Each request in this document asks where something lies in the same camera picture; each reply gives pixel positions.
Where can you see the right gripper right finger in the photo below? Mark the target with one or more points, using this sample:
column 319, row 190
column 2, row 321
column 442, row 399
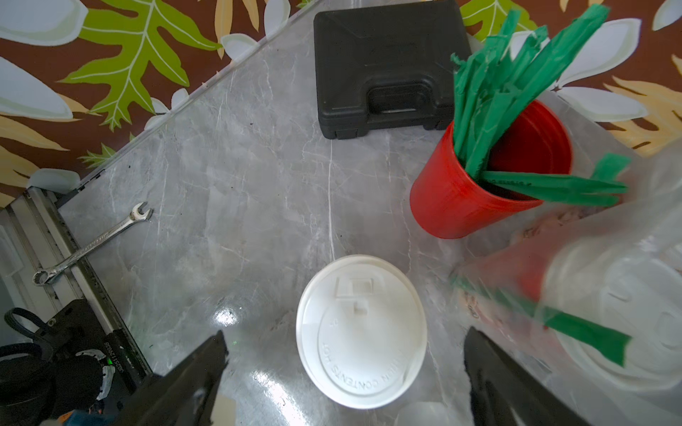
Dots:
column 503, row 392

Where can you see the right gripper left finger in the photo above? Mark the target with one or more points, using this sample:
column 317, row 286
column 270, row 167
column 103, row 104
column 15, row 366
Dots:
column 186, row 395

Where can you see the green straw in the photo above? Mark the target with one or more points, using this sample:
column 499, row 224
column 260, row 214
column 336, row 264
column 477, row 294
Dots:
column 609, row 342

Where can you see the clear plastic carrier bag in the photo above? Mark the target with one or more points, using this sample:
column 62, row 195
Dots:
column 539, row 351

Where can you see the white lid cup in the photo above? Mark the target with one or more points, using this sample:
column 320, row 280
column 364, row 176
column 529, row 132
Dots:
column 652, row 226
column 635, row 292
column 361, row 332

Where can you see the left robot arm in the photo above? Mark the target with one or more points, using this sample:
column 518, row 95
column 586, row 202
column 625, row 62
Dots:
column 69, row 363

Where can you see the steel wrench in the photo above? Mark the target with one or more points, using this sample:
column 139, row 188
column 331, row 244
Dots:
column 139, row 213

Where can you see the red straw holder cup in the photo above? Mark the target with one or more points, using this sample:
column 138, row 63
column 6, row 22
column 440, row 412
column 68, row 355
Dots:
column 448, row 204

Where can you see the green wrapped straws bundle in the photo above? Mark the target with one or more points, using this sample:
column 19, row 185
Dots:
column 493, row 87

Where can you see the black plastic case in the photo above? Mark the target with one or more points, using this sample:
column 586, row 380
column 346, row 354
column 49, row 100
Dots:
column 387, row 67

